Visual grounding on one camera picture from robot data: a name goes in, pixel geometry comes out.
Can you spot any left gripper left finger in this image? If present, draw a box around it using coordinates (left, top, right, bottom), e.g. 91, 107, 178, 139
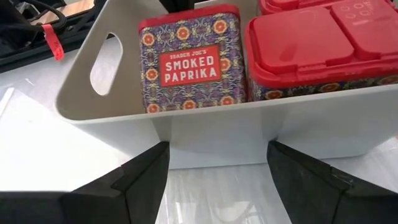
0, 141, 170, 224

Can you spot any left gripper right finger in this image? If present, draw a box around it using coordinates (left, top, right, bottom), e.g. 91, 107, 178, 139
266, 140, 398, 224

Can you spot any light grey plastic bin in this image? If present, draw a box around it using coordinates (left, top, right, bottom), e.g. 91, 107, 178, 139
55, 0, 398, 170

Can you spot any red tape tag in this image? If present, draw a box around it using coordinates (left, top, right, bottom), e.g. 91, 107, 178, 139
42, 23, 65, 62

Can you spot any red smoked paprika tin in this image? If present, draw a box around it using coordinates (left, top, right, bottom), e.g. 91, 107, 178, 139
244, 0, 398, 103
138, 3, 249, 114
257, 0, 398, 16

